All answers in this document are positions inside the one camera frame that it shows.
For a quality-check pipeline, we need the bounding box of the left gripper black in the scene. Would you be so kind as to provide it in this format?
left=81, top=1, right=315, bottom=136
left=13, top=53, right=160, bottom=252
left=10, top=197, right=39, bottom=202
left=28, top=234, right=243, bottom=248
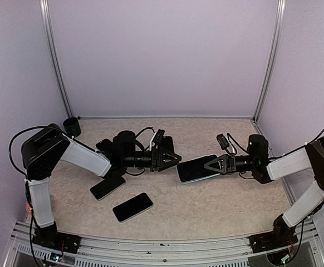
left=123, top=146, right=182, bottom=172

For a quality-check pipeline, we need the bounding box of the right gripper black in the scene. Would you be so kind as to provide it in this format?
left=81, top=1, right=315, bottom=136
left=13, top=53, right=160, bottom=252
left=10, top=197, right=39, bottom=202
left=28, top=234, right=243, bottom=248
left=204, top=152, right=257, bottom=175

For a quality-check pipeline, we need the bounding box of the black phone teal edge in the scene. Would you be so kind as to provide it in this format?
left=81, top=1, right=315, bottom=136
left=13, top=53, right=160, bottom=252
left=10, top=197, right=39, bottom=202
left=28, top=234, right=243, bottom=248
left=176, top=154, right=221, bottom=182

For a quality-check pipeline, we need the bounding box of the light blue phone case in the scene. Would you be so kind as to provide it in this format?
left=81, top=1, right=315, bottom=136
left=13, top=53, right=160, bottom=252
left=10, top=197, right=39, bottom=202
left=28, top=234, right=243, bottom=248
left=178, top=155, right=223, bottom=184

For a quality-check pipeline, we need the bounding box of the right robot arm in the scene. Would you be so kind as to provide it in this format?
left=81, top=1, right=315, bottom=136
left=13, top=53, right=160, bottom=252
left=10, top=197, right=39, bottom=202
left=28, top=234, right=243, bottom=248
left=204, top=134, right=324, bottom=247

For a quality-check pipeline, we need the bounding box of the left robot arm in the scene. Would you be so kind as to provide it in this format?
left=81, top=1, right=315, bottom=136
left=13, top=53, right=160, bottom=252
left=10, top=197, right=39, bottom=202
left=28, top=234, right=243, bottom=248
left=21, top=124, right=181, bottom=248

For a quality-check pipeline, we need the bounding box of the black phone case middle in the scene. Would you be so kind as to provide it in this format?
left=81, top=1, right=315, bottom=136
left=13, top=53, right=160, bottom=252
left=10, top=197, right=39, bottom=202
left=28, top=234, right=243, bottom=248
left=161, top=136, right=175, bottom=154

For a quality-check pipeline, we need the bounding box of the black phone case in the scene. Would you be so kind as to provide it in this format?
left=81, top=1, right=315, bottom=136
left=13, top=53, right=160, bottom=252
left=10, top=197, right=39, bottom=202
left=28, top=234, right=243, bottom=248
left=96, top=139, right=113, bottom=154
left=161, top=136, right=175, bottom=154

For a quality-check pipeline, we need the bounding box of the black phone case left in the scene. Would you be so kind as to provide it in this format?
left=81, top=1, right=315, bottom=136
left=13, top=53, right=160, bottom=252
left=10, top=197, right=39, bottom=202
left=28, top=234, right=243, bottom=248
left=96, top=139, right=113, bottom=154

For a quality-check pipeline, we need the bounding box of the black phone upper left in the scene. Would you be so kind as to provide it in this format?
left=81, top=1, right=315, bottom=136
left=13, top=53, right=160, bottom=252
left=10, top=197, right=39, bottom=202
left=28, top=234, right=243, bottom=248
left=90, top=177, right=126, bottom=200

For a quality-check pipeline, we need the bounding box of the black phone lower middle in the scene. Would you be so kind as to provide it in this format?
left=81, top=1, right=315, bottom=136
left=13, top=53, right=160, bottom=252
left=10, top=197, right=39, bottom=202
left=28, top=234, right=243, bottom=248
left=112, top=192, right=153, bottom=223

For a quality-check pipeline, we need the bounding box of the dark green mug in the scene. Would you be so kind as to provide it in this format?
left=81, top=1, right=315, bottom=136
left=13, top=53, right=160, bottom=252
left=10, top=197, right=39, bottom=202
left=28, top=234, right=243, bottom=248
left=63, top=117, right=81, bottom=137

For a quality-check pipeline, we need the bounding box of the red patterned round coaster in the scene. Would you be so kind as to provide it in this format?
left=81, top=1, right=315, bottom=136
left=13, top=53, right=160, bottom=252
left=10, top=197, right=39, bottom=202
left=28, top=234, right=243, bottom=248
left=25, top=202, right=32, bottom=215

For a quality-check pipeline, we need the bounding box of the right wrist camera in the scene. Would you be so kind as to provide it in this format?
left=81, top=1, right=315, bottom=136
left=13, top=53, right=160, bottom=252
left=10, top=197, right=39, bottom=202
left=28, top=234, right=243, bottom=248
left=217, top=134, right=237, bottom=154

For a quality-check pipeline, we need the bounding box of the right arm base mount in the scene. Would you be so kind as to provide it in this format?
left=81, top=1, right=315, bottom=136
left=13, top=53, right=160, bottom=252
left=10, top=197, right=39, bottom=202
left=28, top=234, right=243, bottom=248
left=249, top=214, right=298, bottom=253

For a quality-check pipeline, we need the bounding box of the right aluminium frame post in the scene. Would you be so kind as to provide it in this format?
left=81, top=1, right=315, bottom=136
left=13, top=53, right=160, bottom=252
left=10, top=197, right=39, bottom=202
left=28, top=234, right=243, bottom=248
left=253, top=0, right=287, bottom=124

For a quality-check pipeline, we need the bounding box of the aluminium frame post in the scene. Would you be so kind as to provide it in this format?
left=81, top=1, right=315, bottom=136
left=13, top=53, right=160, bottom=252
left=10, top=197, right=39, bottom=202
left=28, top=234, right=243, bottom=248
left=253, top=0, right=287, bottom=124
left=39, top=0, right=74, bottom=117

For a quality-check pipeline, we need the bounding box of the front aluminium rail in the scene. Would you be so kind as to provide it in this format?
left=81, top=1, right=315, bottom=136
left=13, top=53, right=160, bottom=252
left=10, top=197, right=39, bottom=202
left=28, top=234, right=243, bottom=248
left=0, top=220, right=324, bottom=266

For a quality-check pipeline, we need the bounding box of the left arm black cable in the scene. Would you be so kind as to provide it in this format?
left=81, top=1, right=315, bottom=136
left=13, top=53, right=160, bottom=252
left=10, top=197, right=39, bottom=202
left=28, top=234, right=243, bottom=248
left=8, top=126, right=68, bottom=176

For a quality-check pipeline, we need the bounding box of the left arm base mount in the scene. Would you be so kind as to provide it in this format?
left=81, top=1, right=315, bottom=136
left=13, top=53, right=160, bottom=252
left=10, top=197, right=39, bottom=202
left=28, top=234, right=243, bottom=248
left=32, top=224, right=81, bottom=254

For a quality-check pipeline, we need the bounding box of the left aluminium frame post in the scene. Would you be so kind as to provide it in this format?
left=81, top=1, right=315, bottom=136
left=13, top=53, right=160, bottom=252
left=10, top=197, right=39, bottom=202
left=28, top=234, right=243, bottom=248
left=39, top=0, right=74, bottom=117

